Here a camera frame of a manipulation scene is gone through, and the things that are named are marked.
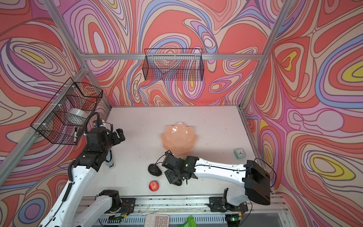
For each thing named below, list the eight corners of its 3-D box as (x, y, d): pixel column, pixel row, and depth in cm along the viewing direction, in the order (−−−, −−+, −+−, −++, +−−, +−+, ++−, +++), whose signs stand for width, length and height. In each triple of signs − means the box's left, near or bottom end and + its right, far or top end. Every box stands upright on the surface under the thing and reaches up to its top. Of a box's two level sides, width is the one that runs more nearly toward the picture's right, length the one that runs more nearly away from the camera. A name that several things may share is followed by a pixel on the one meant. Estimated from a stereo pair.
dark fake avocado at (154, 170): (146, 171, 86) (145, 169, 83) (152, 164, 89) (151, 161, 86) (157, 179, 83) (156, 177, 80) (163, 171, 86) (162, 168, 83)
